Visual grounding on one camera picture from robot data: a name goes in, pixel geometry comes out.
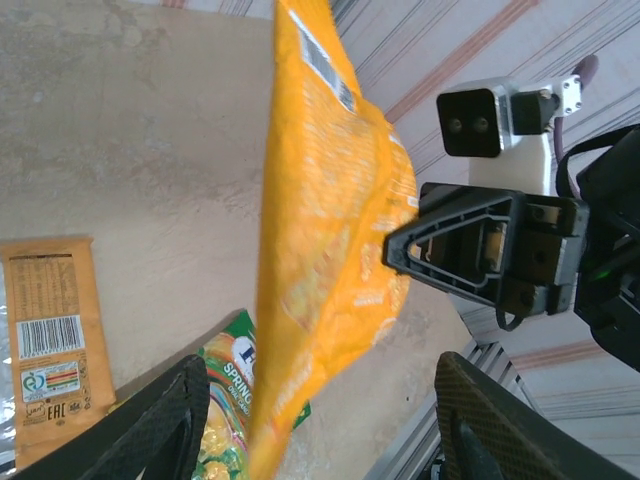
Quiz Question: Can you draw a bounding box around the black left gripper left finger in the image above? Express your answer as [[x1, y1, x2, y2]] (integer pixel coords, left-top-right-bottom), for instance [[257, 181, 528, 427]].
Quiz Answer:
[[7, 353, 212, 480]]

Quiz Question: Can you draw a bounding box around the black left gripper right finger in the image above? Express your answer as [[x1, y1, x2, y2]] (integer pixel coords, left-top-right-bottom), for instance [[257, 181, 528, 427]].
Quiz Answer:
[[433, 350, 634, 480]]

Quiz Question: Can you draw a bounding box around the yellow snack bag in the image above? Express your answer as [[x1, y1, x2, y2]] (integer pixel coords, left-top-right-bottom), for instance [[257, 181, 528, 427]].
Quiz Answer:
[[247, 0, 419, 480]]

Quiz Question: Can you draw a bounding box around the orange packet with silver seam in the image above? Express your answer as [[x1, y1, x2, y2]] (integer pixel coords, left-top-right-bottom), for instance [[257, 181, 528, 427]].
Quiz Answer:
[[0, 235, 117, 474]]

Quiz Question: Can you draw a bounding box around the green yellow Fox's candy bag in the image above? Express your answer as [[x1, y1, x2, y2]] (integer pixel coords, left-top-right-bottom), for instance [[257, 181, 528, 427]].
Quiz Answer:
[[194, 308, 312, 480]]

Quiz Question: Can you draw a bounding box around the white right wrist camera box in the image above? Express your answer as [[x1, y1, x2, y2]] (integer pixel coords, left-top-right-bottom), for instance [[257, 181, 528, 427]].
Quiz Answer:
[[435, 69, 587, 197]]

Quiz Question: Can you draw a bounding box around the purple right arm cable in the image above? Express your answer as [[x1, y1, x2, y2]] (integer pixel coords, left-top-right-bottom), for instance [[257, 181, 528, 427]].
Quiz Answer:
[[549, 53, 600, 201]]

